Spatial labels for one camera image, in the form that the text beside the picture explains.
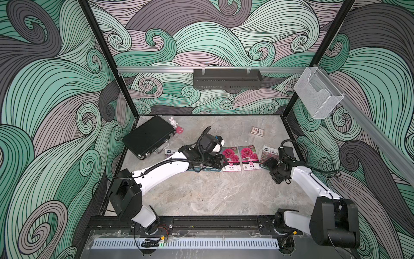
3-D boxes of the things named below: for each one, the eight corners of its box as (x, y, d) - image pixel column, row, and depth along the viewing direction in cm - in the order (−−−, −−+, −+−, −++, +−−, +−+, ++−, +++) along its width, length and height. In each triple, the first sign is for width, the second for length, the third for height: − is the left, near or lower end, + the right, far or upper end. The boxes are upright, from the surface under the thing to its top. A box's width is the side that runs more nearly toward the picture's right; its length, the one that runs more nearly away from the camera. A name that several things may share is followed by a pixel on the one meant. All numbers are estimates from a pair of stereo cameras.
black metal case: (124, 142, 107) (121, 137, 102) (159, 120, 120) (157, 114, 116) (143, 164, 96) (140, 159, 91) (179, 137, 110) (178, 131, 105)
